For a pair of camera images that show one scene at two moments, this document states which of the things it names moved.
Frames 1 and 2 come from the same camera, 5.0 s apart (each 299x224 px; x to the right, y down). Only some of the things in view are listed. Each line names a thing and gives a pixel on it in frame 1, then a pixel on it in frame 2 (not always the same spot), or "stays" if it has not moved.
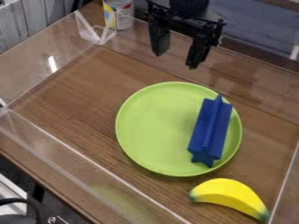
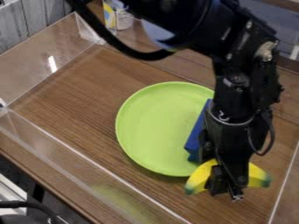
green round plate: [153, 129] stays
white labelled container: [117, 13] stays
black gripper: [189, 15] to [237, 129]
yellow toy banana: [233, 192] to [200, 177]
